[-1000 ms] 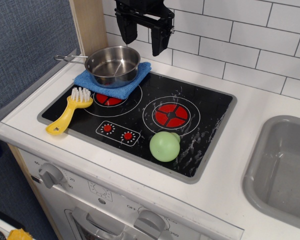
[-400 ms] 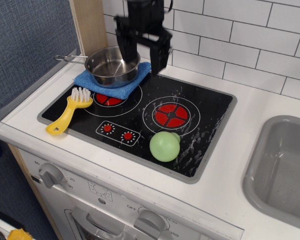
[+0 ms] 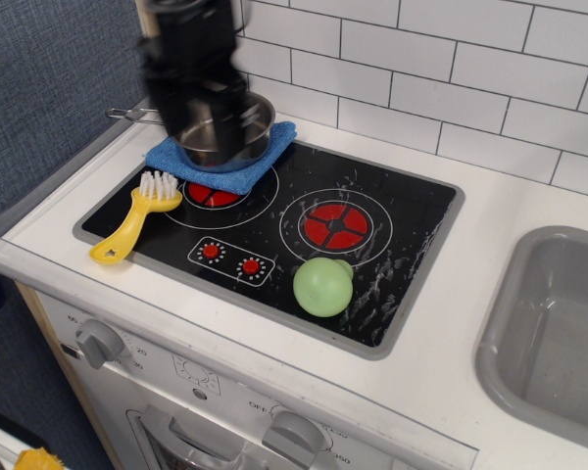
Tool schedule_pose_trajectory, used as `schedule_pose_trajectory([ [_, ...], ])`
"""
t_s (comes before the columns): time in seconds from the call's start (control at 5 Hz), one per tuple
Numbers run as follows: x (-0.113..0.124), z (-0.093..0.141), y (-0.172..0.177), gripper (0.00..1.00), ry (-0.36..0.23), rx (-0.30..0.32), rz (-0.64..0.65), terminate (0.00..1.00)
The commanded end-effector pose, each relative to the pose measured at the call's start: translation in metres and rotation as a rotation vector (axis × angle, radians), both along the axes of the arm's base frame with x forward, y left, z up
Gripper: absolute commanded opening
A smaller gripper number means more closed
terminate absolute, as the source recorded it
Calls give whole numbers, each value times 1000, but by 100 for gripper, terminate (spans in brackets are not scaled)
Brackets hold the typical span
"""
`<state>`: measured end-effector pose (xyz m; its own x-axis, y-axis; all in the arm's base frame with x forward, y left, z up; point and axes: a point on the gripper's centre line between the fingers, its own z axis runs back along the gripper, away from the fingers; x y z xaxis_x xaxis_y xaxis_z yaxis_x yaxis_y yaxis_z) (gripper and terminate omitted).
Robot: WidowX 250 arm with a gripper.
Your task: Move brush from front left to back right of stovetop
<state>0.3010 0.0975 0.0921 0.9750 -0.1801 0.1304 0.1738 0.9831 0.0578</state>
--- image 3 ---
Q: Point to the grey right oven knob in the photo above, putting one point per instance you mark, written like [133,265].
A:
[294,438]

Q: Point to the grey left oven knob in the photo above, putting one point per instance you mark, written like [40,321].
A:
[98,342]

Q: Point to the black toy stovetop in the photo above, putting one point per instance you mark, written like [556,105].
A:
[389,225]

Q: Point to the green toy pear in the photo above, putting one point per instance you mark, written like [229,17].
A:
[323,287]

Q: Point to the yellow dish brush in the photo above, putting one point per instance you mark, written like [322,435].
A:
[157,192]

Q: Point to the stainless steel pot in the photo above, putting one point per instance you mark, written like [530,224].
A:
[213,131]

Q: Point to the blue folded cloth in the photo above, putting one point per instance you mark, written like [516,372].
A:
[168,157]

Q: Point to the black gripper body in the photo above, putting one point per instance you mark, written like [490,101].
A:
[221,73]

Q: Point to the grey sink basin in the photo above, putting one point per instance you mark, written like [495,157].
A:
[532,359]

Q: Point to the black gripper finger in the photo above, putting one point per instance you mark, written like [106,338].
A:
[239,130]
[182,104]

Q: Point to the white toy oven front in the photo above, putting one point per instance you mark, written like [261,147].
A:
[161,410]

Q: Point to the grey oven knob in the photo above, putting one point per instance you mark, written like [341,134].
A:
[98,342]
[294,438]

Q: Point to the wooden side post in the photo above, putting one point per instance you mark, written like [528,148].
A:
[149,24]

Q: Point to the yellow object bottom left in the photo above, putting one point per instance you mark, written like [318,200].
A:
[38,459]

